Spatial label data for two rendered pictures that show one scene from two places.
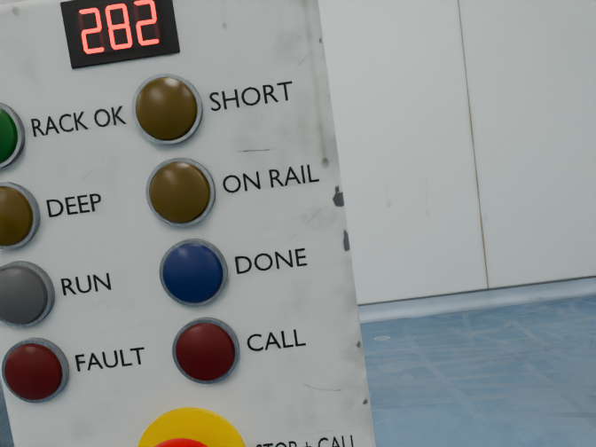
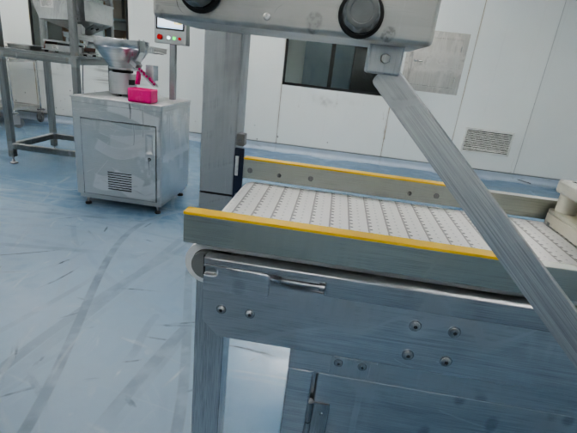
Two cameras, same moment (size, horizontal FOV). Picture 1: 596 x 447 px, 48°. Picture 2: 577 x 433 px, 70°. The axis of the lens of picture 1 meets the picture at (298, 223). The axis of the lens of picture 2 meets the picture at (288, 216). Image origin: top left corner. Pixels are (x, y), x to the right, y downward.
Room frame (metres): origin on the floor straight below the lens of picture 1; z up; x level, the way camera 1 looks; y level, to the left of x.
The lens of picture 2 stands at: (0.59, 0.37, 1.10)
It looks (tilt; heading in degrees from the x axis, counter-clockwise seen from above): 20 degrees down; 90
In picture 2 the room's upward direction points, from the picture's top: 7 degrees clockwise
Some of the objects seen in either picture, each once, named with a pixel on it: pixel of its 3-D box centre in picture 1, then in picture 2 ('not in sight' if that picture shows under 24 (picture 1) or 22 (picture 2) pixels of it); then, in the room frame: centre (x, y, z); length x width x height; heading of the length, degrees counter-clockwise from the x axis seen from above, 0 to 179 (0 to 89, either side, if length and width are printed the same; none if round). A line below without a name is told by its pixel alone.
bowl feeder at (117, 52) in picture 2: not in sight; (131, 69); (-0.65, 3.41, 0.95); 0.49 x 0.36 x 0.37; 176
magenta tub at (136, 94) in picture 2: not in sight; (142, 95); (-0.47, 3.15, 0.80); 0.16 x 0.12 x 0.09; 176
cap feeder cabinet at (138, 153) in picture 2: not in sight; (136, 150); (-0.60, 3.35, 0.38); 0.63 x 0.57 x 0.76; 176
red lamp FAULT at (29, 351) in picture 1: (33, 372); not in sight; (0.29, 0.13, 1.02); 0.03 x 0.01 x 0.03; 86
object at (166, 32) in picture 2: not in sight; (171, 54); (-0.39, 3.48, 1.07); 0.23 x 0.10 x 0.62; 176
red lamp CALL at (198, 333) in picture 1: (205, 351); not in sight; (0.29, 0.05, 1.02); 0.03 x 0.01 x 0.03; 86
